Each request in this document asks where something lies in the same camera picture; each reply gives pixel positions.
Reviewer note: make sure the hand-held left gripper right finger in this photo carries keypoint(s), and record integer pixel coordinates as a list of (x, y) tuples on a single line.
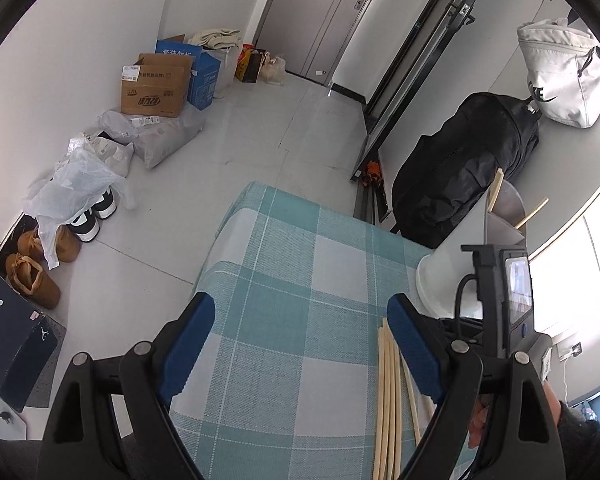
[(412, 350)]

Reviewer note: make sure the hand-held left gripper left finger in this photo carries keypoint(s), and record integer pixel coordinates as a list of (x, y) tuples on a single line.
[(190, 340)]

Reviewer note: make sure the white utensil holder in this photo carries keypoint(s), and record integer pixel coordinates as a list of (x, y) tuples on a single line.
[(460, 255)]

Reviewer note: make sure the single wooden chopstick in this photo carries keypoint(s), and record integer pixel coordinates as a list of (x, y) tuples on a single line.
[(379, 420), (397, 425), (495, 192), (388, 420), (532, 212)]

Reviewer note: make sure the person's right forearm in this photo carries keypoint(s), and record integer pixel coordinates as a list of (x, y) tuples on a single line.
[(585, 440)]

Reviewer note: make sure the person's right hand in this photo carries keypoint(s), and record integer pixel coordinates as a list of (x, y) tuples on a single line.
[(477, 425)]

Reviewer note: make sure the bright window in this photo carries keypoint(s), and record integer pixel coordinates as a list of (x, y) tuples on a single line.
[(580, 270)]

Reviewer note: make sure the teal checkered tablecloth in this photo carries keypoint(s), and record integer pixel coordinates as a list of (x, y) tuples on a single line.
[(290, 360)]

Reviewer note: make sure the black backpack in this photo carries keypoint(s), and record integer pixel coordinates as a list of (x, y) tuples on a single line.
[(455, 170)]

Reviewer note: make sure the dark floor mat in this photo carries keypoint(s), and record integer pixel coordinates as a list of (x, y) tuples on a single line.
[(45, 390)]

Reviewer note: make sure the brown shoe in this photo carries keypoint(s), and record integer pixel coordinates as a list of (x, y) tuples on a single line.
[(67, 247), (35, 282)]

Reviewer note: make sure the navy shoe box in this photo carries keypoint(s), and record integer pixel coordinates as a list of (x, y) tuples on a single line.
[(10, 330)]

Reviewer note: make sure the small orange black object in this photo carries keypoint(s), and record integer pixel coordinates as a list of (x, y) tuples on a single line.
[(373, 172)]

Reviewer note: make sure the clear plastic bag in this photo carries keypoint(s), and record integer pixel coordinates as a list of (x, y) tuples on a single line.
[(75, 185)]

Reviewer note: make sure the beige parcel bag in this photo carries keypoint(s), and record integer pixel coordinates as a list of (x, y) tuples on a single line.
[(110, 157)]

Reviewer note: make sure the grey plastic bag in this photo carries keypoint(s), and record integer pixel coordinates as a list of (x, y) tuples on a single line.
[(165, 140)]

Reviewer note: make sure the white box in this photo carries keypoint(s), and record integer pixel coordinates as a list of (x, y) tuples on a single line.
[(5, 425)]

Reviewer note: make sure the white sling bag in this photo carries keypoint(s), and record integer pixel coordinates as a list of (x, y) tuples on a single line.
[(565, 70)]

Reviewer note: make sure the brown cardboard box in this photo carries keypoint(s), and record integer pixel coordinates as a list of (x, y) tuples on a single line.
[(155, 90)]

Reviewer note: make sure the blue cardboard box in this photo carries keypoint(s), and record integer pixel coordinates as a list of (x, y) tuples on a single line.
[(205, 80)]

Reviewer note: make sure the translucent storage bag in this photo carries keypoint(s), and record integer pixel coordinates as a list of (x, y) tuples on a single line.
[(227, 70)]

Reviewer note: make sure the pale yellow plastic bag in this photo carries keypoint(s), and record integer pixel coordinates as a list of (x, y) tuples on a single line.
[(272, 70)]

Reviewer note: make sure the red and yellow bag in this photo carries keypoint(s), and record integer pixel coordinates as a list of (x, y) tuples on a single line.
[(242, 60)]

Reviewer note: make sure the beige folded cloth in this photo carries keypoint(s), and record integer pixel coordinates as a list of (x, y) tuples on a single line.
[(215, 37)]

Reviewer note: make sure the grey door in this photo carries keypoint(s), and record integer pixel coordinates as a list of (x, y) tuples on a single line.
[(320, 10)]

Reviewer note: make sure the wall socket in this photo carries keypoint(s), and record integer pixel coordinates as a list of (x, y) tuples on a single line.
[(572, 350)]

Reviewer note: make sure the metal wall hook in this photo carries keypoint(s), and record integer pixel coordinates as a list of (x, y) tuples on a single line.
[(533, 105)]

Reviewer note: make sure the black sliding door frame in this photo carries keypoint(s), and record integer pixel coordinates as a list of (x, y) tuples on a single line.
[(430, 35)]

